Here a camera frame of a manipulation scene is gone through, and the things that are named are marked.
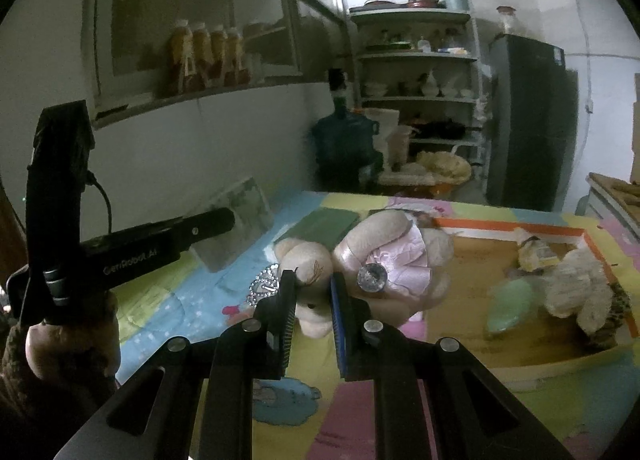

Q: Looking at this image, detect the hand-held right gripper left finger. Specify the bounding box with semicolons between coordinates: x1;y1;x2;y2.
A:
52;269;299;460

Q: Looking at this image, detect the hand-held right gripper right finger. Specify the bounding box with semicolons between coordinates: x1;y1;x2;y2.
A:
330;273;576;460

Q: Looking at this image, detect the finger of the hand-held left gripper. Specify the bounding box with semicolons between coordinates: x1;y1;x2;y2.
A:
172;207;237;253

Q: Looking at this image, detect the teddy bear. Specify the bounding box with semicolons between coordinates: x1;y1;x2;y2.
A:
272;209;456;338

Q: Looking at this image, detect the cardboard box with orange edges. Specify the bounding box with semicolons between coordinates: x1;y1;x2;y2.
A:
420;217;640;391

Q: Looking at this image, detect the person's left forearm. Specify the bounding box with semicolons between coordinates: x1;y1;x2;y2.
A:
0;325;121;460

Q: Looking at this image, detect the person's left hand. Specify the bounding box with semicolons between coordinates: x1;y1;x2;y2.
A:
25;290;121;383

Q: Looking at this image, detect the clear plastic package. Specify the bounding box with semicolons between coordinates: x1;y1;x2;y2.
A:
199;177;273;272

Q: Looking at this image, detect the sparkly rhinestone ornament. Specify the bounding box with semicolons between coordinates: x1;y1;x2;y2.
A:
247;265;282;308

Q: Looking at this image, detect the round crystal ornament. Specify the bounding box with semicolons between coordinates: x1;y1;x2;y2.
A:
357;263;388;293

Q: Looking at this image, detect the colourful patchwork mat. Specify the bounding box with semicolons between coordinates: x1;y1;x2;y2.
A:
112;190;640;460

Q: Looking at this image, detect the green flat box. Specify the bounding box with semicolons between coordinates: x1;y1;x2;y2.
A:
287;209;362;247

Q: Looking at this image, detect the blue water jug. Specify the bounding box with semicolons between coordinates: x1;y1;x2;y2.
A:
312;108;383;191

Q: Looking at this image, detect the green plush toy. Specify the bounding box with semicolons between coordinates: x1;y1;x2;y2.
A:
487;276;538;336

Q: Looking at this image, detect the basket with yellow contents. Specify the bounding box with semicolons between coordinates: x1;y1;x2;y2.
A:
377;150;473;198

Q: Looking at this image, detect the white plastic container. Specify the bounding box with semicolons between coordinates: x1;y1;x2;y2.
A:
367;108;416;166

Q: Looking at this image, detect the yellow packaged toy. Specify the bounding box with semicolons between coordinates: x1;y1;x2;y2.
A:
515;227;561;271

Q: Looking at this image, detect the black wok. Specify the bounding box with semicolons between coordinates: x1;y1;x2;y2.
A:
412;117;468;138

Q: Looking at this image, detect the white fluffy plush toy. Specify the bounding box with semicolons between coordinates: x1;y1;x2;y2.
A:
542;245;618;333

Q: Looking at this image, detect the row of white ceramic dishes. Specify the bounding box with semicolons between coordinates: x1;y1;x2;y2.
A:
365;70;473;98

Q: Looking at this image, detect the leopard pattern plush toy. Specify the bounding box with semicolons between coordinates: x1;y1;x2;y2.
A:
580;285;632;351

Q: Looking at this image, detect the white shelf unit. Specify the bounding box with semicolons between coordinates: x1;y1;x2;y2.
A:
350;8;488;176

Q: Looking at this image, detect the dark refrigerator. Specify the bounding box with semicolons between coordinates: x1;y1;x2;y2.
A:
485;33;578;213

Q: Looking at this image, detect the kitchen counter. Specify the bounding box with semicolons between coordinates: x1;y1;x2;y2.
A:
582;173;640;246

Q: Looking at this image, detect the glass jar with lid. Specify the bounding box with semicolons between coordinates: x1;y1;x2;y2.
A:
496;4;518;36

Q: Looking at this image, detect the black cable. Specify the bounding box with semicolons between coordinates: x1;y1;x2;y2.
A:
86;171;113;241

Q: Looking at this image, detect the glass window frame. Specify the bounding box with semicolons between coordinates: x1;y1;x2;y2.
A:
82;0;306;128

